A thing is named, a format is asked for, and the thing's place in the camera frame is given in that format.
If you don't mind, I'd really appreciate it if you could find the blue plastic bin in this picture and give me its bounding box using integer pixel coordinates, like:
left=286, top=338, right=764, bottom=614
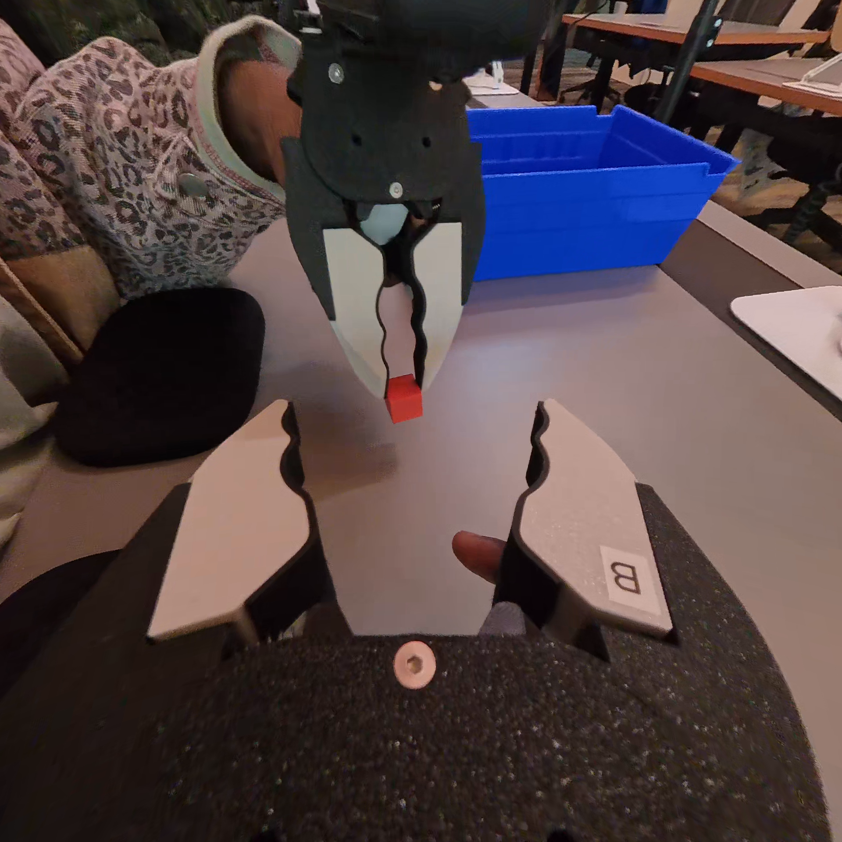
left=466, top=104, right=741, bottom=282

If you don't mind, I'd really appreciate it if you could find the person's right hand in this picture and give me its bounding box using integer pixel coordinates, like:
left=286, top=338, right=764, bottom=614
left=453, top=532, right=507, bottom=585

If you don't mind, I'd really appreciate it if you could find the orange-red wooden cube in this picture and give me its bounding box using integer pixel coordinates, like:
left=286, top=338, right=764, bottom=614
left=385, top=374, right=424, bottom=424

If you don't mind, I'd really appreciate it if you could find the small white object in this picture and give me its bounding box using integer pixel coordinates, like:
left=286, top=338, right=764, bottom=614
left=464, top=61, right=522, bottom=97

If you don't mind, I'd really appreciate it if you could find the person's left hand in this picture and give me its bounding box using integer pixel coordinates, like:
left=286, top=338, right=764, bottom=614
left=216, top=59, right=303, bottom=192

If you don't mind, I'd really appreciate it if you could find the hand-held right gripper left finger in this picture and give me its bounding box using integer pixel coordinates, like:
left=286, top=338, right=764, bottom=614
left=146, top=398, right=333, bottom=649

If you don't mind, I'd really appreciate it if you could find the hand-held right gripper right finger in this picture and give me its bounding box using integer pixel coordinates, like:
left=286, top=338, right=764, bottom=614
left=507, top=398, right=676, bottom=638

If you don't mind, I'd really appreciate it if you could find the black tripod pole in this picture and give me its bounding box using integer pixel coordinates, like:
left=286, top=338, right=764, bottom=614
left=656, top=0, right=721, bottom=125

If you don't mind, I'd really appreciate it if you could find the black office chair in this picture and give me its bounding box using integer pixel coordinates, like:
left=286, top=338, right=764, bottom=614
left=783, top=154, right=842, bottom=244

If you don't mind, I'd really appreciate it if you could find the wooden background desk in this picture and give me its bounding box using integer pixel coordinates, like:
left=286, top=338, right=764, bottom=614
left=520, top=12, right=831, bottom=100
left=691, top=58, right=842, bottom=159

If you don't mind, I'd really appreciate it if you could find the white tray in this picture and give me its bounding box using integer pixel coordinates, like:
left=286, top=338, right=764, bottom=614
left=730, top=286, right=842, bottom=402

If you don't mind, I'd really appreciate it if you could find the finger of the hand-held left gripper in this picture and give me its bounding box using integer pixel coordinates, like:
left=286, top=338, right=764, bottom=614
left=324, top=225, right=390, bottom=400
left=395, top=219, right=463, bottom=392

